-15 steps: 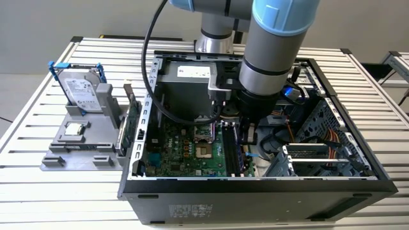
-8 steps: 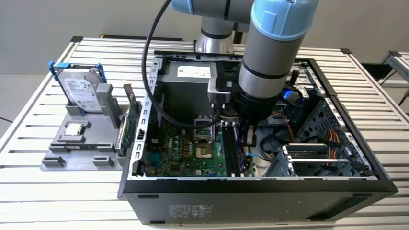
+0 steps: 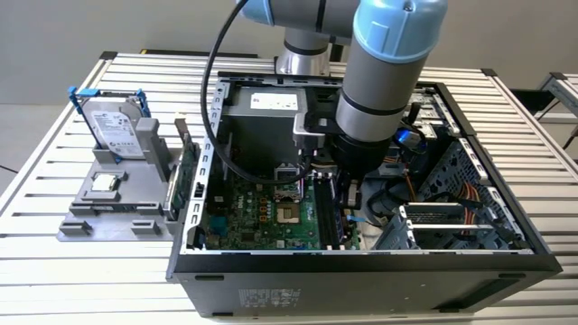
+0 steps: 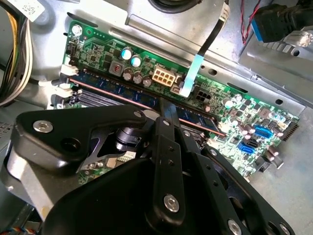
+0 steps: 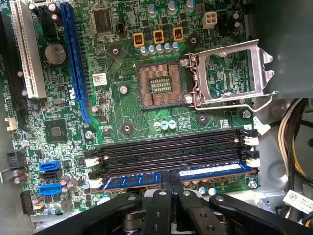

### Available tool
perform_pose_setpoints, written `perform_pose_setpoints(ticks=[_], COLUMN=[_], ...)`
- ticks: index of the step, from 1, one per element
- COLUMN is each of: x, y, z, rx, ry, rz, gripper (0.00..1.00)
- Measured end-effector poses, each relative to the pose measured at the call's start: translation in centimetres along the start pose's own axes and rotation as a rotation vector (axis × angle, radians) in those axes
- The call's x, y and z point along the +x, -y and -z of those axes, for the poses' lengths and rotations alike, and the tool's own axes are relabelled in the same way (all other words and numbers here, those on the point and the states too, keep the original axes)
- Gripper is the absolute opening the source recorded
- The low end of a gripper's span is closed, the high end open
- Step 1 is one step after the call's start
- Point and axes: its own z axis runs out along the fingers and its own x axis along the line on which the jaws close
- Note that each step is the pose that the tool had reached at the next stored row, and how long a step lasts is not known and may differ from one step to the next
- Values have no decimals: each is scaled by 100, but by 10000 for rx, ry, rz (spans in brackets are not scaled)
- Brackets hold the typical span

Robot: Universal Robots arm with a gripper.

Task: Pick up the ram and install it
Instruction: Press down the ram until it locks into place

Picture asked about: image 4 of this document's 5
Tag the blue RAM stick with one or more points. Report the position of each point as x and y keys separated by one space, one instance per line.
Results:
x=115 y=88

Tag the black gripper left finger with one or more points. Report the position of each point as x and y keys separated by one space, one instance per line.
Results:
x=36 y=147

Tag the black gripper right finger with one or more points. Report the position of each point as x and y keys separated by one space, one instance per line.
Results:
x=210 y=176

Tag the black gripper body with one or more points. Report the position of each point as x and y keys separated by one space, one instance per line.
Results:
x=110 y=208

